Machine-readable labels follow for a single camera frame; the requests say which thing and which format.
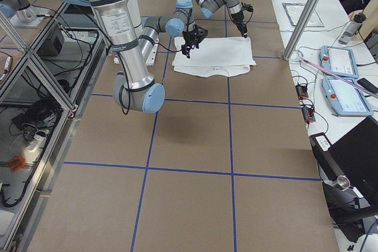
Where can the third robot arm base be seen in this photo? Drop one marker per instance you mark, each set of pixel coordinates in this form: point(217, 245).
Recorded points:
point(22, 14)

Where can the lower blue teach pendant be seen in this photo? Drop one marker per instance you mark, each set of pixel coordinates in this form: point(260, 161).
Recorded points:
point(344, 99)

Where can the upper orange black usb hub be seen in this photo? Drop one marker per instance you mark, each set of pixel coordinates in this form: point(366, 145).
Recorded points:
point(301, 91)

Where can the black smartphone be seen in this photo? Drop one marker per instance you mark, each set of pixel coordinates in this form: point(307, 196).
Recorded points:
point(368, 85)

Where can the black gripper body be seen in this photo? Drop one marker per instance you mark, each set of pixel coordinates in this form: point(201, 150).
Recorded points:
point(238, 18)
point(189, 37)

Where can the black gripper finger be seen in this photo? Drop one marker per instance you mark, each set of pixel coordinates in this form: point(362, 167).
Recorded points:
point(244, 30)
point(185, 49)
point(196, 43)
point(240, 28)

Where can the black laptop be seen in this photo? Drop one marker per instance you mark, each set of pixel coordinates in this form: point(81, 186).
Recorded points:
point(353, 155)

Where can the upper blue teach pendant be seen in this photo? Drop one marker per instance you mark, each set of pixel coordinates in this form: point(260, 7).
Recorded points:
point(340, 61)

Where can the orange plastic part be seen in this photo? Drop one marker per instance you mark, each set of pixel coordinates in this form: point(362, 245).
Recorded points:
point(16, 163)

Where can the white power strip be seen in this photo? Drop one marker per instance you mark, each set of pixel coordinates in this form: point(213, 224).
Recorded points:
point(34, 146)

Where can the blue teach pendant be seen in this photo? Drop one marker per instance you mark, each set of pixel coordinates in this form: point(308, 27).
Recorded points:
point(344, 99)
point(340, 61)

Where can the clear water bottle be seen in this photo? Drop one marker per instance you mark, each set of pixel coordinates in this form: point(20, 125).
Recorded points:
point(352, 29)

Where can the silver metal cup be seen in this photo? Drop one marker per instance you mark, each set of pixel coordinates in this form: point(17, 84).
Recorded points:
point(342, 183)

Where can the black box under table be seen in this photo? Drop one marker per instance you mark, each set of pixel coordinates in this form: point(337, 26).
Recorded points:
point(53, 43)

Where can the aluminium frame post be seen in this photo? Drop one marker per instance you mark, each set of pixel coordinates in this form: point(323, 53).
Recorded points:
point(299, 28)

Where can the white long-sleeve printed shirt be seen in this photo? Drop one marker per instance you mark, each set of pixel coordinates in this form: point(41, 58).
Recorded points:
point(228, 56)

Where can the black monitor stand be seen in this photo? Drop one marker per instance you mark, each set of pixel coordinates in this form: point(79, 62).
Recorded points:
point(353, 214)

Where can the pink rod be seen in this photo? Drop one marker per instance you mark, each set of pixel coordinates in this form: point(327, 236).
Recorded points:
point(356, 86)

